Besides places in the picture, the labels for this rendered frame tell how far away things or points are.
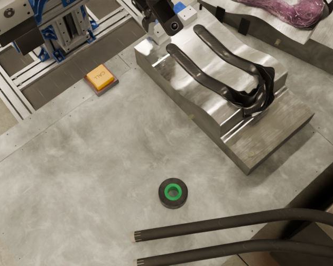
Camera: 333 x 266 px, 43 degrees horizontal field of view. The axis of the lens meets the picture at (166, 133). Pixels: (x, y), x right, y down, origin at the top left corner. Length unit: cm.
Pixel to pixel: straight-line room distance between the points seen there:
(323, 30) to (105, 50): 113
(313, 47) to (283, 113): 24
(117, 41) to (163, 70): 94
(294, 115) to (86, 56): 120
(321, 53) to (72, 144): 79
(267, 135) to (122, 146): 42
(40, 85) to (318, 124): 132
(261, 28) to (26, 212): 89
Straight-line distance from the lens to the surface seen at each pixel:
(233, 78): 121
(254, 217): 109
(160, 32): 126
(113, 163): 124
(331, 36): 138
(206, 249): 111
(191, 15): 134
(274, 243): 110
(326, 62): 140
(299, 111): 127
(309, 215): 109
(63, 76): 211
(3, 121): 234
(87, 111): 132
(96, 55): 214
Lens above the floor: 195
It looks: 66 degrees down
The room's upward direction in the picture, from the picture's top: 3 degrees counter-clockwise
